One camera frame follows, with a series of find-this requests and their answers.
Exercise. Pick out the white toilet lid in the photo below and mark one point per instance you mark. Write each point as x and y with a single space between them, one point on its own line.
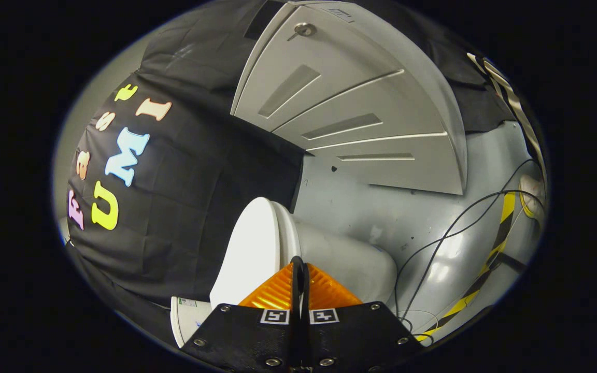
254 248

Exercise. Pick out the white toilet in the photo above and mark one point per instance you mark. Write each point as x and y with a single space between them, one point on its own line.
350 264

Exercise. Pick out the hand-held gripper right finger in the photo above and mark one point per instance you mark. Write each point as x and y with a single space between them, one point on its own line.
360 336

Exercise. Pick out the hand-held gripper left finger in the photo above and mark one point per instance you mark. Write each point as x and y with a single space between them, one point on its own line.
241 336

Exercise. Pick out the pale black striped tape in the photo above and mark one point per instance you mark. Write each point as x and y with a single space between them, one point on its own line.
511 101

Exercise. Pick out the metal cabinet key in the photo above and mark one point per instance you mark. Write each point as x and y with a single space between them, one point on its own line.
303 29

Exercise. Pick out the black backdrop cloth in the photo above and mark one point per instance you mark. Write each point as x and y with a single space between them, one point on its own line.
184 197

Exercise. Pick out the yellow black hazard tape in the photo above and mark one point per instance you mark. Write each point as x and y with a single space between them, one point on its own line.
506 207

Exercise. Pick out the white drawer cabinet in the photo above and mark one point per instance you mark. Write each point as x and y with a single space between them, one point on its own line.
340 93

